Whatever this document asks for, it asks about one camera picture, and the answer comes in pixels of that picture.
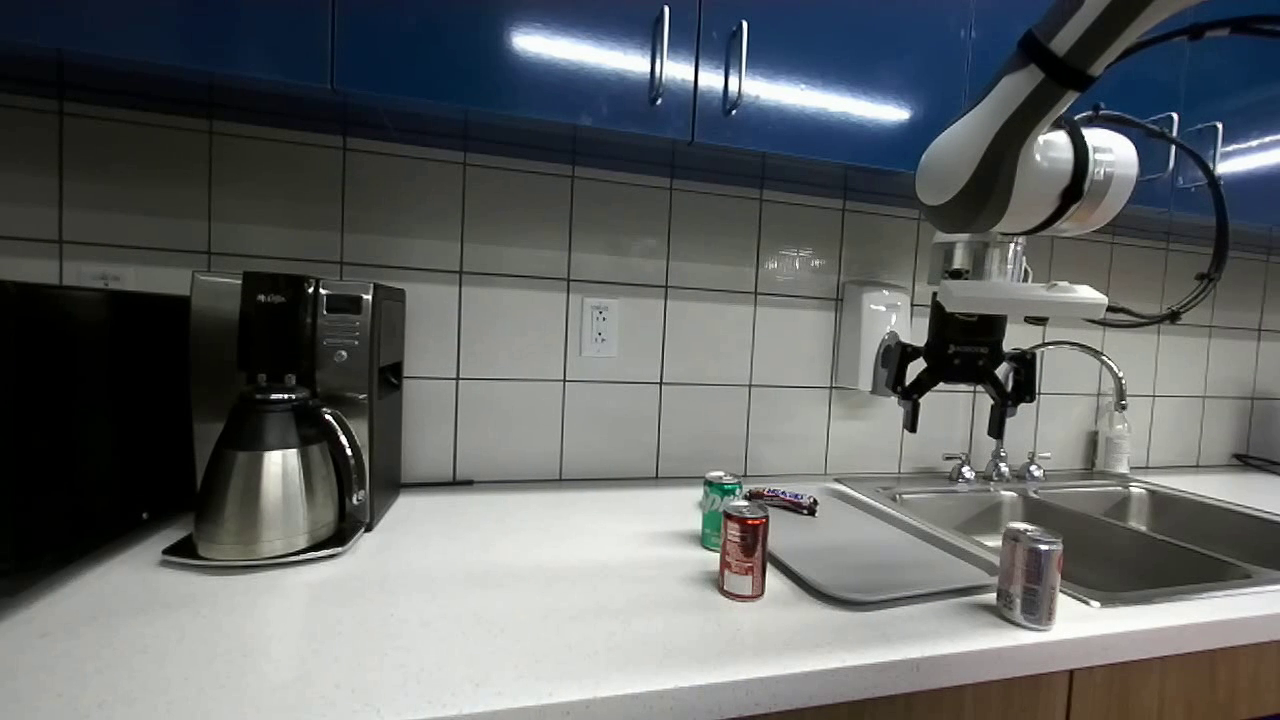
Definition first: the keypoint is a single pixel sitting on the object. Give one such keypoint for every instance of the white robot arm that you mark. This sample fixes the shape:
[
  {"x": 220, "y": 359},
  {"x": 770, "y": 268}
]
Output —
[{"x": 985, "y": 144}]

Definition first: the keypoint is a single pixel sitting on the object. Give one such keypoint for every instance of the wooden lower cabinet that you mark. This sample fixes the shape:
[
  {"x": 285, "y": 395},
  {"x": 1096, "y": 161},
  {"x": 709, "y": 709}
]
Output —
[{"x": 1172, "y": 685}]

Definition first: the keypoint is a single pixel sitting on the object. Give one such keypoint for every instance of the white wall soap dispenser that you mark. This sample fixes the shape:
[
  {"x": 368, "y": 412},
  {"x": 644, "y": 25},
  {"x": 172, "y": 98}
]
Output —
[{"x": 860, "y": 321}]

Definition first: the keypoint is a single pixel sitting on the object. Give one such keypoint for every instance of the purple snack wrapper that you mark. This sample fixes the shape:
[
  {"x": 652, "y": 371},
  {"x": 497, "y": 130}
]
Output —
[{"x": 786, "y": 500}]

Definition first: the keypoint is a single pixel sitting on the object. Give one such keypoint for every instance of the black microwave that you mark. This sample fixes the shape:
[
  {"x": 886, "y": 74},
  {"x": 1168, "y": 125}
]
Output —
[{"x": 82, "y": 424}]

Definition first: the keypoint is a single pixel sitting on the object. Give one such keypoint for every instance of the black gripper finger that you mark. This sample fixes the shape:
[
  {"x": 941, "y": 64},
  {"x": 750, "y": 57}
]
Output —
[
  {"x": 904, "y": 373},
  {"x": 1018, "y": 385}
]

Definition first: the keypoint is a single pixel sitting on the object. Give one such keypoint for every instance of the stainless steel double sink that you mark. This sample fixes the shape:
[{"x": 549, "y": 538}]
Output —
[{"x": 1162, "y": 544}]

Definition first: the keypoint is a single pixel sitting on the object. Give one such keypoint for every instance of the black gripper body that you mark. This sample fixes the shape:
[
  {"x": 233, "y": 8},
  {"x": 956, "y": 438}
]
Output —
[{"x": 964, "y": 353}]

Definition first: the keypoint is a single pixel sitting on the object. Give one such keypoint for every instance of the red soda can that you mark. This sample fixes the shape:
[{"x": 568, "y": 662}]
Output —
[{"x": 747, "y": 552}]

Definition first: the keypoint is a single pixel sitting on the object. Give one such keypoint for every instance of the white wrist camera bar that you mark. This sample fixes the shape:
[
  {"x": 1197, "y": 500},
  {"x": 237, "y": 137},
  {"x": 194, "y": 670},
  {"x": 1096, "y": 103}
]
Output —
[{"x": 1022, "y": 298}]

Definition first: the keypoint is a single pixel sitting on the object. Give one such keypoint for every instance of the silver soda can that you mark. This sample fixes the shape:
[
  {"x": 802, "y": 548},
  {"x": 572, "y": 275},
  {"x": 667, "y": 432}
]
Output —
[{"x": 1033, "y": 582}]

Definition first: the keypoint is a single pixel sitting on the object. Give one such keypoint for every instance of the steel coffee carafe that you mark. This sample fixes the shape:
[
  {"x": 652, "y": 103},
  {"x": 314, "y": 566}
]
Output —
[{"x": 272, "y": 480}]

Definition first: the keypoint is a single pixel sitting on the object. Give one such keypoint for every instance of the green soda can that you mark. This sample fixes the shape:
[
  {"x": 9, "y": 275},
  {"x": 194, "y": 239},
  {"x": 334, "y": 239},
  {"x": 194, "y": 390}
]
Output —
[{"x": 712, "y": 515}]

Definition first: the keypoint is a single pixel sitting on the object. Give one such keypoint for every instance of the grey plastic tray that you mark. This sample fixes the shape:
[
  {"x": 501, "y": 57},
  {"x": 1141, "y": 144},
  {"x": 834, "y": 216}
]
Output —
[{"x": 866, "y": 552}]

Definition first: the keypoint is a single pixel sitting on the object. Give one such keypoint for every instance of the white wall outlet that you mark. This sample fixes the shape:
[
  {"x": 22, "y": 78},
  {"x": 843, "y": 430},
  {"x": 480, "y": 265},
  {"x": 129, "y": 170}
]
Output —
[{"x": 603, "y": 326}]

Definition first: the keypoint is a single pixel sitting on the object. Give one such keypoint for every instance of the chrome gooseneck faucet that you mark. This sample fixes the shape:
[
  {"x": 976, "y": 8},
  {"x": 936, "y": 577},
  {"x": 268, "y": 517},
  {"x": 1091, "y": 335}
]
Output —
[{"x": 1094, "y": 347}]

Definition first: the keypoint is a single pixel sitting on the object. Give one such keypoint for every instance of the blue upper cabinets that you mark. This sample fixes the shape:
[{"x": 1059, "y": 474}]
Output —
[{"x": 403, "y": 52}]

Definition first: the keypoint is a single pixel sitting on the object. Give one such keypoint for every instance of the black steel coffee maker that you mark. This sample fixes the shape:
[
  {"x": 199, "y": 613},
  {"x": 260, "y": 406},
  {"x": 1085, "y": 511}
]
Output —
[{"x": 360, "y": 400}]

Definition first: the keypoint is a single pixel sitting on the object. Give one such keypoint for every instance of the clear soap bottle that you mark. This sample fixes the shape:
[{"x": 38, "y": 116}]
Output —
[{"x": 1114, "y": 446}]

